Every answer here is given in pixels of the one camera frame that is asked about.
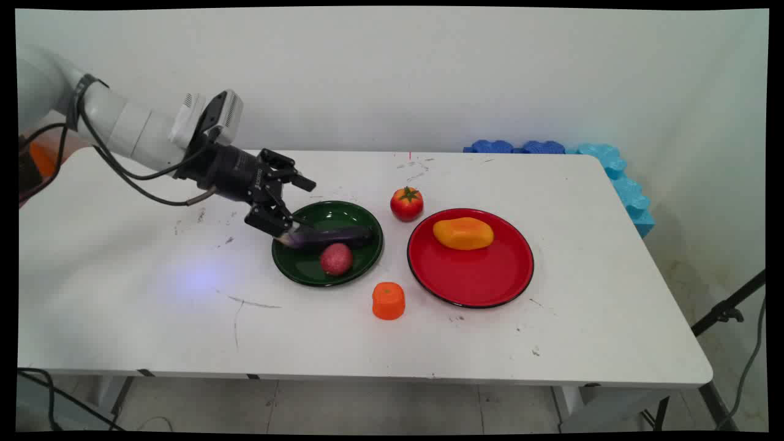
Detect yellow orange toy mango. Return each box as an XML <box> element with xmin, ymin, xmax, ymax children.
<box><xmin>432</xmin><ymin>217</ymin><xmax>495</xmax><ymax>251</ymax></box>

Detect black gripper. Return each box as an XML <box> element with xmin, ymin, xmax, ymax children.
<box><xmin>175</xmin><ymin>142</ymin><xmax>318</xmax><ymax>237</ymax></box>

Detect green round plate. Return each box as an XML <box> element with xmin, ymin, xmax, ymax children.
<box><xmin>271</xmin><ymin>200</ymin><xmax>385</xmax><ymax>288</ymax></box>

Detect orange toy carrot piece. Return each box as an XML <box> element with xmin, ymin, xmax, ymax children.
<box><xmin>372</xmin><ymin>282</ymin><xmax>406</xmax><ymax>321</ymax></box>

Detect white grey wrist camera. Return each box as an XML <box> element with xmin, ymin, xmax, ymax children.
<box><xmin>168</xmin><ymin>89</ymin><xmax>244</xmax><ymax>148</ymax></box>

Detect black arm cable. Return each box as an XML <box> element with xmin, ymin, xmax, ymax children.
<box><xmin>18</xmin><ymin>73</ymin><xmax>219</xmax><ymax>207</ymax></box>

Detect grey hanging cable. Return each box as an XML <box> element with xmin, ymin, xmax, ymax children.
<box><xmin>715</xmin><ymin>296</ymin><xmax>767</xmax><ymax>431</ymax></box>

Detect light blue foam mat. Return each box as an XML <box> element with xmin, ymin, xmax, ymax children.
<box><xmin>566</xmin><ymin>143</ymin><xmax>656</xmax><ymax>239</ymax></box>

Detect pink red toy potato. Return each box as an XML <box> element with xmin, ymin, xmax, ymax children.
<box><xmin>320</xmin><ymin>243</ymin><xmax>354</xmax><ymax>276</ymax></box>

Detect dark blue foam mat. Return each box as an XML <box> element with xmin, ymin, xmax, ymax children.
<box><xmin>463</xmin><ymin>139</ymin><xmax>567</xmax><ymax>155</ymax></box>

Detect black tripod stand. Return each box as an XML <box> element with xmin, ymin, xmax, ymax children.
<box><xmin>691</xmin><ymin>269</ymin><xmax>767</xmax><ymax>431</ymax></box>

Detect orange object behind arm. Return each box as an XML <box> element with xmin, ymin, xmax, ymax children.
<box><xmin>29</xmin><ymin>141</ymin><xmax>69</xmax><ymax>179</ymax></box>

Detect red toy tomato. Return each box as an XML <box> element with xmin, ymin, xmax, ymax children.
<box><xmin>390</xmin><ymin>186</ymin><xmax>424</xmax><ymax>222</ymax></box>

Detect black floor cable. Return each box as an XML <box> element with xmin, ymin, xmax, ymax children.
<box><xmin>17</xmin><ymin>367</ymin><xmax>123</xmax><ymax>432</ymax></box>

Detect dark purple toy eggplant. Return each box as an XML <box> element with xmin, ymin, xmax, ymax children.
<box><xmin>274</xmin><ymin>225</ymin><xmax>374</xmax><ymax>249</ymax></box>

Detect red round plate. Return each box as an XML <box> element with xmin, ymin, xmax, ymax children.
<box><xmin>407</xmin><ymin>208</ymin><xmax>535</xmax><ymax>309</ymax></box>

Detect black table leg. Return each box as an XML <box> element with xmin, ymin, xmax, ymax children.
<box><xmin>109</xmin><ymin>376</ymin><xmax>136</xmax><ymax>431</ymax></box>
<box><xmin>640</xmin><ymin>395</ymin><xmax>672</xmax><ymax>432</ymax></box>

